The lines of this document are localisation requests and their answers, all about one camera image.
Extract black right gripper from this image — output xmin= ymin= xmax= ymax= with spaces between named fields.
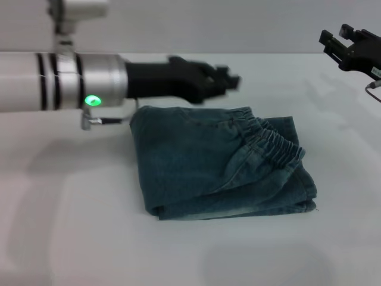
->
xmin=317 ymin=23 xmax=381 ymax=76

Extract blue denim shorts with cartoon print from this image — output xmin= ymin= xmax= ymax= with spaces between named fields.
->
xmin=129 ymin=105 xmax=318 ymax=222

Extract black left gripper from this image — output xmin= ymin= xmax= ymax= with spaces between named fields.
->
xmin=124 ymin=55 xmax=243 ymax=105

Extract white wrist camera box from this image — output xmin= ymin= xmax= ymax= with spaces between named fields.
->
xmin=58 ymin=0 xmax=108 ymax=22

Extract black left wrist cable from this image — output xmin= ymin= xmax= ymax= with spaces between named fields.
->
xmin=80 ymin=98 xmax=141 ymax=131

